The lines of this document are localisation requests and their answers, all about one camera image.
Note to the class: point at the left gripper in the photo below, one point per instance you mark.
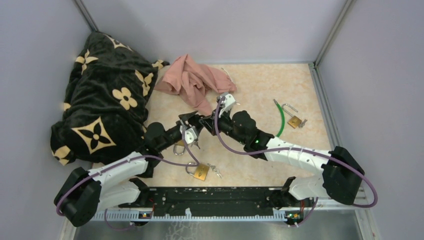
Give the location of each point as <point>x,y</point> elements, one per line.
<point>184,117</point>

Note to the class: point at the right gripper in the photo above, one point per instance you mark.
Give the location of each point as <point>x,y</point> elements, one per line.
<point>209,124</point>

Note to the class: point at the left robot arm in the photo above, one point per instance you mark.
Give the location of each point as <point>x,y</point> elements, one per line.
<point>86,192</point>

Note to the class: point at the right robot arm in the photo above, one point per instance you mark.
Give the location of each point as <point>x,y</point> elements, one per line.
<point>336,173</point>

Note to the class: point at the pink cloth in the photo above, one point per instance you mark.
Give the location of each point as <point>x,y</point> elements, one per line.
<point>191,81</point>

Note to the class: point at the black floral blanket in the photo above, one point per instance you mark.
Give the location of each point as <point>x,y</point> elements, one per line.
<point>105,103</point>

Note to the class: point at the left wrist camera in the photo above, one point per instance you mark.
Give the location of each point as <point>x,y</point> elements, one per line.
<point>191,135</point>

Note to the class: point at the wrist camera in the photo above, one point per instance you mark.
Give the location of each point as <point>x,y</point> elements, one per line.
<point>225,103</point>
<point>191,135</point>

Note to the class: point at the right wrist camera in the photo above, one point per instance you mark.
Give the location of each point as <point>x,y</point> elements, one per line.
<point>225,103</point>

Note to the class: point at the green cable lock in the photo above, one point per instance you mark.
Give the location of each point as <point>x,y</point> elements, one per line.
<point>282,115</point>

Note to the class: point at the brass padlock on cable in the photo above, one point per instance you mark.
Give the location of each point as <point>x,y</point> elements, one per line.
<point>294,121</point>

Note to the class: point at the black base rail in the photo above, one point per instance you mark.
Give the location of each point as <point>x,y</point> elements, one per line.
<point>215,201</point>

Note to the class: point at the aluminium frame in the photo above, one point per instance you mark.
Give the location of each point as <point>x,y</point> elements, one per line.
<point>365,219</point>

